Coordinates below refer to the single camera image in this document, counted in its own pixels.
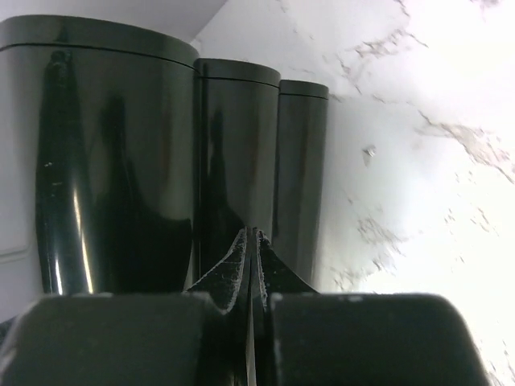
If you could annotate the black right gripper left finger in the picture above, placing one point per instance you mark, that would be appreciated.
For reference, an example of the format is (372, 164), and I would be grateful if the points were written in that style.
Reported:
(225, 288)

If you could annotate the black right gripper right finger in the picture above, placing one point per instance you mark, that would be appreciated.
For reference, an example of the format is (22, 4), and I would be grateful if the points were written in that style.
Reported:
(284, 326)

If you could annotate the black and pink drawer box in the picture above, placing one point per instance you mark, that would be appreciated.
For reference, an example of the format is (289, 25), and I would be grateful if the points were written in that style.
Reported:
(129, 163)

